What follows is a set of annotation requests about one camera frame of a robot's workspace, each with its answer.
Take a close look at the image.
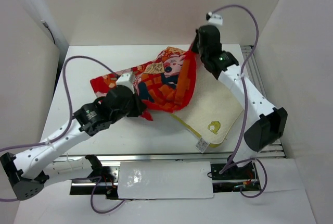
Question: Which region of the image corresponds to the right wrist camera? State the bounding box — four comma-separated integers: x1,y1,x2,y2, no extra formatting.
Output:
206,11,223,26

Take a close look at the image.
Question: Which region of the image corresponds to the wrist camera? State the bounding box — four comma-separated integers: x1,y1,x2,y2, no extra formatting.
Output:
206,11,223,26
116,72,135,93

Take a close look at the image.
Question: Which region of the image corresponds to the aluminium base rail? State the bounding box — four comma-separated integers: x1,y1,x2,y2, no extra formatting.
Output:
52,152,262,201

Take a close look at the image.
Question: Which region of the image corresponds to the cream pillow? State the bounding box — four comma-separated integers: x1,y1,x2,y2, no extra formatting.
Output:
170,68,243,153

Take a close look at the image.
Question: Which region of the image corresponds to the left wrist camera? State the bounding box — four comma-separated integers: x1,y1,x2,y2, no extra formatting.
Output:
116,72,135,93

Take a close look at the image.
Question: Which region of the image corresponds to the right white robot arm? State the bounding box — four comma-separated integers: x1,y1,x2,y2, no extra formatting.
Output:
191,25,288,178

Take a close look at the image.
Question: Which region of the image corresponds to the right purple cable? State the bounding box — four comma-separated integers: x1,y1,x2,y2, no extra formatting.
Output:
208,4,268,198

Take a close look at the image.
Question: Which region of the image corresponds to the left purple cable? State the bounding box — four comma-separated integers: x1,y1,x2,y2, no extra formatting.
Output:
0,56,128,214

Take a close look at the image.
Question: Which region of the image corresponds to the right aluminium side rail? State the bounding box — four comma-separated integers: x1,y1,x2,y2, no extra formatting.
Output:
240,45,266,98

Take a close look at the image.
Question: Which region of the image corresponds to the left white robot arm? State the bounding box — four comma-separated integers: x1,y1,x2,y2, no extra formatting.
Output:
1,85,146,201

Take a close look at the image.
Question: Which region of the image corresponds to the white cover plate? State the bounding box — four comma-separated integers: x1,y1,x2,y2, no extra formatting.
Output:
118,161,214,200

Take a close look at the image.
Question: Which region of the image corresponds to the purple cable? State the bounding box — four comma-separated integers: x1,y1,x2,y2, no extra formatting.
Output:
208,4,268,198
0,56,128,214

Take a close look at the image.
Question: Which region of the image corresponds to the black wall cable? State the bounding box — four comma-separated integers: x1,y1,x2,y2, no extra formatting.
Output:
41,19,57,45

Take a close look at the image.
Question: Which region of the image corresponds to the red patterned pillowcase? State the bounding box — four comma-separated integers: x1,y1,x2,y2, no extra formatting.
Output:
90,47,197,113

